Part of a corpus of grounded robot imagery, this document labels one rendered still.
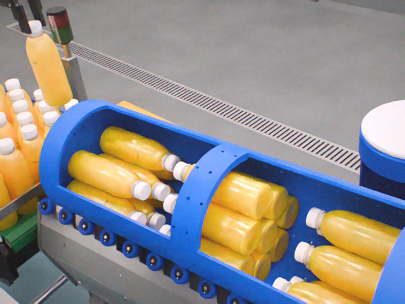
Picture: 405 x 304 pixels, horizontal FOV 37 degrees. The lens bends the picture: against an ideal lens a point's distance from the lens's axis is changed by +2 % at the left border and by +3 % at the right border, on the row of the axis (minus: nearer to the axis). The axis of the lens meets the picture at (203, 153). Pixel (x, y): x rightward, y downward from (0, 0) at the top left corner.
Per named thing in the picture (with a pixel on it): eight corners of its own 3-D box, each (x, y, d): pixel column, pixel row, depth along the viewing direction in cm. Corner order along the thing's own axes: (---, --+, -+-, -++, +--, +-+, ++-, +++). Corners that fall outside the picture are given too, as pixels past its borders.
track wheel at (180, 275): (188, 268, 127) (193, 267, 129) (173, 260, 129) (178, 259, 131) (182, 288, 127) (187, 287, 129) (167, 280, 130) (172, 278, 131)
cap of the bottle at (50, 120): (62, 119, 162) (60, 113, 161) (50, 125, 160) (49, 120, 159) (53, 115, 165) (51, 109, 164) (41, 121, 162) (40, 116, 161)
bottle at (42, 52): (56, 91, 161) (31, 22, 149) (79, 94, 158) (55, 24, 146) (40, 106, 156) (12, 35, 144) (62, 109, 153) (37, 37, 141)
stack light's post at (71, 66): (127, 291, 255) (68, 60, 192) (120, 287, 258) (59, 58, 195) (134, 285, 258) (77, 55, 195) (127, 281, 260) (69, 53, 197)
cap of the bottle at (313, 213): (323, 205, 116) (314, 202, 117) (313, 219, 113) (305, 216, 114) (323, 219, 118) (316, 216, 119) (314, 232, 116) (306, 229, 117)
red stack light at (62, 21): (59, 30, 185) (55, 18, 182) (45, 26, 188) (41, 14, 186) (74, 23, 189) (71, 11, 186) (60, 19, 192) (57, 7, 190)
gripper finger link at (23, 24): (22, 5, 139) (20, 6, 138) (32, 33, 143) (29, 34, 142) (14, 3, 140) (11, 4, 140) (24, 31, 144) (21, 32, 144)
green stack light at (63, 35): (62, 45, 188) (59, 30, 185) (49, 41, 191) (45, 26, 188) (78, 37, 192) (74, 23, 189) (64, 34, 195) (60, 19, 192)
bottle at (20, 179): (42, 210, 162) (21, 151, 151) (14, 218, 161) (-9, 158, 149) (40, 195, 168) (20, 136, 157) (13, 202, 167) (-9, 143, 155)
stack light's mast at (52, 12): (67, 63, 191) (55, 14, 182) (54, 58, 195) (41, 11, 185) (82, 55, 195) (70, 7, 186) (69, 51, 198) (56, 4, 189)
